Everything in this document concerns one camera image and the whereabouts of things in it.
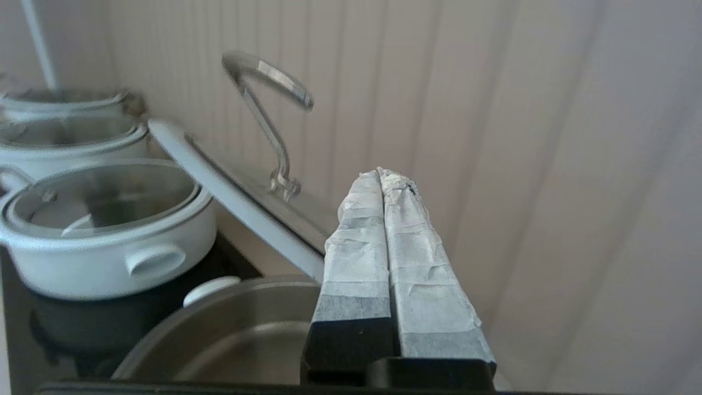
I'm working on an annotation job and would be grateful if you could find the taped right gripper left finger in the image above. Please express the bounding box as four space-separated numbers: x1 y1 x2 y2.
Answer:
301 170 395 385

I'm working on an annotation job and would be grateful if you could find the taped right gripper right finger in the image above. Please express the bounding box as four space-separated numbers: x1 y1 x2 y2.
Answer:
378 167 497 376

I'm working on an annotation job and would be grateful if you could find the glass lid white rim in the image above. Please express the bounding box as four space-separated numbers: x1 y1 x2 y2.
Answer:
0 118 149 160
0 159 213 247
148 51 341 283

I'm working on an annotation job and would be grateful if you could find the white cooking pot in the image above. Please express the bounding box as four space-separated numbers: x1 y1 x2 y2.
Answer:
0 88 148 124
0 159 218 301
112 274 324 385
0 118 150 190

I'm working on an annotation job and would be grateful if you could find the black induction cooktop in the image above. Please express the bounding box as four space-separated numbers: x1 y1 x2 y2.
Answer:
0 230 264 395

